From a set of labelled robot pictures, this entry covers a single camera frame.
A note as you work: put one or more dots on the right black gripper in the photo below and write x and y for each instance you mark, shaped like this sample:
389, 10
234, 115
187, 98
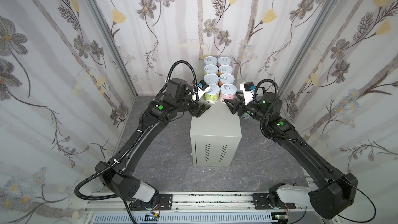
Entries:
238, 108

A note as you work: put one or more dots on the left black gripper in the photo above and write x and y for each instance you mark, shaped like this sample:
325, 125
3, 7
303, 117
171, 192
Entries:
194, 111

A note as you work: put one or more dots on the pink white can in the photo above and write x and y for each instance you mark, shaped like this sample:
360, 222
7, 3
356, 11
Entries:
227, 92

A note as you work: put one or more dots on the orange yellow labelled can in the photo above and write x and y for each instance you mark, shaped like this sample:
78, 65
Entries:
211, 79

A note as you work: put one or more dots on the green white labelled can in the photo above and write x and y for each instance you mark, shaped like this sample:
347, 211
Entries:
210, 69

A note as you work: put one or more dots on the brown labelled can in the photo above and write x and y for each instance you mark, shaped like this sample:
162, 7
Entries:
225, 69

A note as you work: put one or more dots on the blue labelled can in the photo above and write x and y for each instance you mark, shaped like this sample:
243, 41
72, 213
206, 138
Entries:
210, 60

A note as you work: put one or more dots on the pink labelled can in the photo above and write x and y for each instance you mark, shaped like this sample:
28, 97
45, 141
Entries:
224, 61

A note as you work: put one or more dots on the teal labelled can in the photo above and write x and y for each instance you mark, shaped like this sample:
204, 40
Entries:
245, 116

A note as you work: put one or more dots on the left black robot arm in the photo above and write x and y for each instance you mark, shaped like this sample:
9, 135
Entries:
176, 96

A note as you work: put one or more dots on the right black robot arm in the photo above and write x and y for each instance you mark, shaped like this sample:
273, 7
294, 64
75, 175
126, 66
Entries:
333, 192

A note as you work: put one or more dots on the grey metal cabinet counter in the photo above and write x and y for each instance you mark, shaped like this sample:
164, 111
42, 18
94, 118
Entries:
215, 136

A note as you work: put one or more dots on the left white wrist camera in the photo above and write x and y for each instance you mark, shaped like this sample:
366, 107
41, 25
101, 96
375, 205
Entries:
201, 88

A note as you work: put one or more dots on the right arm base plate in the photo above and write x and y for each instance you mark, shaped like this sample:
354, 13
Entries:
263, 201

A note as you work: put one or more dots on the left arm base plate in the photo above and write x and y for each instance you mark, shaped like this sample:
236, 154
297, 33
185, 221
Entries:
164, 203

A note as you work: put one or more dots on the white slotted cable duct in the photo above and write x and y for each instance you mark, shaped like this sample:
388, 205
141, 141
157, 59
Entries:
187, 218

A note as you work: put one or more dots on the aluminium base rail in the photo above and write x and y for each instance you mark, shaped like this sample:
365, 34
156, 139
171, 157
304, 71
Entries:
241, 201

